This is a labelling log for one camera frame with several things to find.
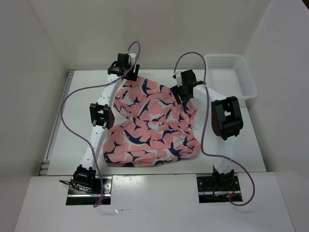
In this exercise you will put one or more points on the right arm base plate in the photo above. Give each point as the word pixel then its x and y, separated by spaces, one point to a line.
pixel 209 192

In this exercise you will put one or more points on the white plastic basket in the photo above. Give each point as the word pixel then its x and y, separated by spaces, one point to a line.
pixel 230 75

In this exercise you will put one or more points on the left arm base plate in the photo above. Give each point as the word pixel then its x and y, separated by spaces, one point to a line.
pixel 82 195

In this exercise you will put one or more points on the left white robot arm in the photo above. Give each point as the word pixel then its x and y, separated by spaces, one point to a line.
pixel 102 119

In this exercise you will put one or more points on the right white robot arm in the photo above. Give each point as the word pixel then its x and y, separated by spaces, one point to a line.
pixel 224 115

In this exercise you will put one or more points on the aluminium table edge rail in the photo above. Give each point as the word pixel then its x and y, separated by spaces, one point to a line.
pixel 48 153

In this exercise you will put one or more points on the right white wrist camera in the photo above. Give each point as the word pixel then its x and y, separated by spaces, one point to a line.
pixel 178 77

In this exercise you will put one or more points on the pink shark print shorts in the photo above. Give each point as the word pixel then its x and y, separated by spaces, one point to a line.
pixel 157 130

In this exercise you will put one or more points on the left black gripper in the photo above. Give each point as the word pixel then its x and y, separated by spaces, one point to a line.
pixel 133 76

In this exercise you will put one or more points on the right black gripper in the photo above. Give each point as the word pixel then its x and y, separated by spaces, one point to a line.
pixel 176 90

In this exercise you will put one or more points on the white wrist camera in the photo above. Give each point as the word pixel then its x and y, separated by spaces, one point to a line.
pixel 178 77
pixel 132 57

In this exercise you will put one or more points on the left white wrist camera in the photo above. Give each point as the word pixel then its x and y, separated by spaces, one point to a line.
pixel 132 57

